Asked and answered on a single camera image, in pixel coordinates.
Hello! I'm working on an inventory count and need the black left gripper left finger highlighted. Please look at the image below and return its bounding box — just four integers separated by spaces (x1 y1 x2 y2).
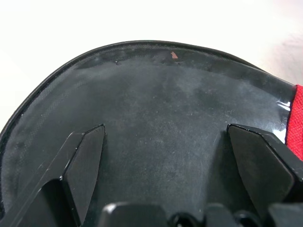
0 123 106 227

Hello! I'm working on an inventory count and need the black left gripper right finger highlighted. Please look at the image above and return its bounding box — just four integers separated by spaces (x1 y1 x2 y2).
226 123 303 217

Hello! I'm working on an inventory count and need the black red paddle case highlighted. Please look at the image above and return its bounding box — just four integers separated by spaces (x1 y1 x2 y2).
0 40 303 227

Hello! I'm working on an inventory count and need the table tennis paddle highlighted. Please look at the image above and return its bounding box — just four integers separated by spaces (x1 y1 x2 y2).
4 44 295 227

